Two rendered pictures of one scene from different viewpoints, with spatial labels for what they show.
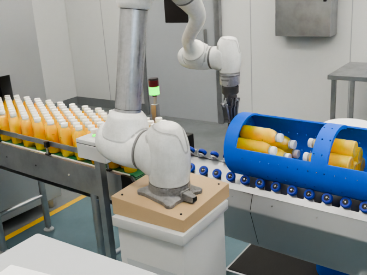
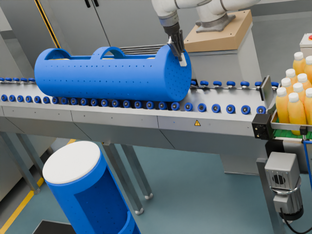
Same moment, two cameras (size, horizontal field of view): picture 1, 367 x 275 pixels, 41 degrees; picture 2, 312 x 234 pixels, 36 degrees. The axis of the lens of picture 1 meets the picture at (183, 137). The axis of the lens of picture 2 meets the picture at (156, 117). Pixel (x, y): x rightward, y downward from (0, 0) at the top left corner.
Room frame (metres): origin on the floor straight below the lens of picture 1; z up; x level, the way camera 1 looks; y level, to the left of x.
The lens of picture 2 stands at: (4.26, -0.40, 2.28)
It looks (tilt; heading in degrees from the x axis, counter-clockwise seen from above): 33 degrees down; 181
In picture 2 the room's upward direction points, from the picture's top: 21 degrees counter-clockwise
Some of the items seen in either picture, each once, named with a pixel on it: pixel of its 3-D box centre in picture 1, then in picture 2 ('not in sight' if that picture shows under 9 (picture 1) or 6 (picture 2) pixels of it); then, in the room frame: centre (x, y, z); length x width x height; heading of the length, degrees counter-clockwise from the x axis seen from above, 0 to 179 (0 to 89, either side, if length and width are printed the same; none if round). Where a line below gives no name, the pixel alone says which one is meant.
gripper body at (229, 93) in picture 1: (230, 95); (172, 31); (2.14, -0.22, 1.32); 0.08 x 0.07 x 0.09; 142
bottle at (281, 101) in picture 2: not in sight; (284, 109); (2.57, 0.11, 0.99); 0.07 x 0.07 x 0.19
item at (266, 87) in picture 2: not in sight; (266, 92); (2.41, 0.08, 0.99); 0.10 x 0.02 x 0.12; 141
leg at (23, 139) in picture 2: not in sight; (30, 150); (1.08, -1.46, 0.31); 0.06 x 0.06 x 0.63; 51
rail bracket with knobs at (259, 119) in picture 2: (184, 143); (263, 126); (2.59, -0.01, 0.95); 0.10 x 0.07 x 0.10; 141
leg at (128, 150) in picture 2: not in sight; (134, 164); (1.70, -0.69, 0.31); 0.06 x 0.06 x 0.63; 51
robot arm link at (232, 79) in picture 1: (229, 78); (168, 17); (2.14, -0.22, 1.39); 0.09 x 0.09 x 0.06
